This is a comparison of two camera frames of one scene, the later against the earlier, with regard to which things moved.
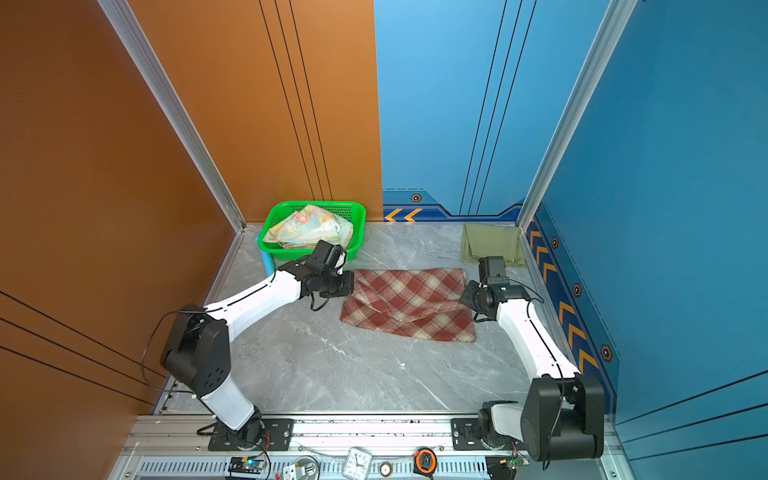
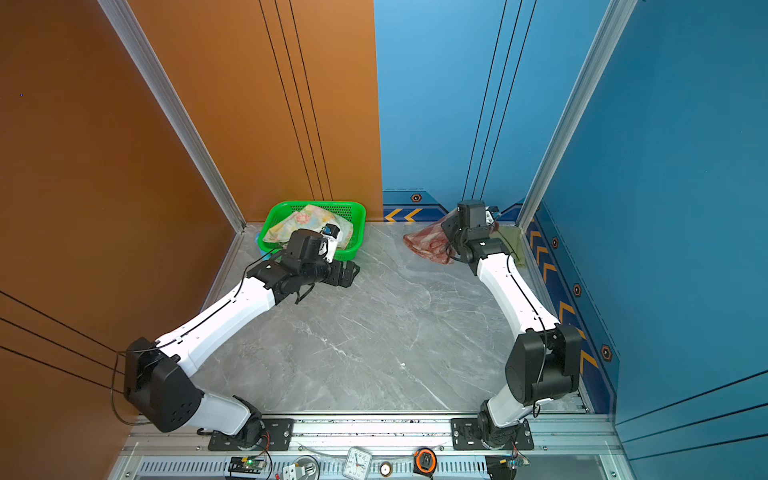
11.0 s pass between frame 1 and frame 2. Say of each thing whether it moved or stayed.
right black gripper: moved
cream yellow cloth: stayed
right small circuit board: stayed
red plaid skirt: moved
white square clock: stayed
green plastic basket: stayed
